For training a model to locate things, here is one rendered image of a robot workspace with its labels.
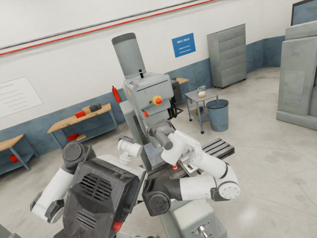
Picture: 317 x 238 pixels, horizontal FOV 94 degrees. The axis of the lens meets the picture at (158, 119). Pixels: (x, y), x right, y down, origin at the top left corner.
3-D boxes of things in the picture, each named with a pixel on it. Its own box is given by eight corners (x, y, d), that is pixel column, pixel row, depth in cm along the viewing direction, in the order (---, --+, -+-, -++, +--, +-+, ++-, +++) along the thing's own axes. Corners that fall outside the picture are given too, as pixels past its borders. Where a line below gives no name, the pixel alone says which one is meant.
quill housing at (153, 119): (177, 140, 128) (168, 107, 115) (155, 150, 124) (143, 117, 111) (168, 131, 145) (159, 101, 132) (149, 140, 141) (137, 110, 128)
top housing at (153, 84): (175, 97, 100) (170, 72, 93) (139, 111, 94) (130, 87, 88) (154, 88, 142) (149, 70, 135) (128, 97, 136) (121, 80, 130)
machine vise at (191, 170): (204, 170, 136) (203, 161, 131) (191, 178, 132) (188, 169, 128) (185, 151, 167) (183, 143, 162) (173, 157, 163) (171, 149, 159)
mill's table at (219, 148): (235, 153, 155) (234, 147, 152) (121, 212, 130) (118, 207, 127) (219, 142, 176) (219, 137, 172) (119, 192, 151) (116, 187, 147)
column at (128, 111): (190, 193, 225) (164, 98, 161) (162, 208, 216) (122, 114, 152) (175, 172, 270) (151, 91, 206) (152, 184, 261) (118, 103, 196)
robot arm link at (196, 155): (174, 127, 59) (203, 143, 61) (163, 146, 60) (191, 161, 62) (177, 131, 53) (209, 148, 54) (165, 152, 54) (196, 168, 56)
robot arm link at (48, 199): (41, 230, 60) (76, 178, 67) (16, 214, 62) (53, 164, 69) (58, 222, 71) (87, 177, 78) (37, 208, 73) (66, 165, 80)
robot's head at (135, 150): (133, 163, 69) (140, 145, 70) (114, 155, 72) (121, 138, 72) (137, 161, 76) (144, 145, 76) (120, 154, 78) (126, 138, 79)
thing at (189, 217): (222, 248, 147) (215, 210, 122) (194, 266, 140) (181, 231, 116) (183, 188, 219) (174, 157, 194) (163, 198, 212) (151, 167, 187)
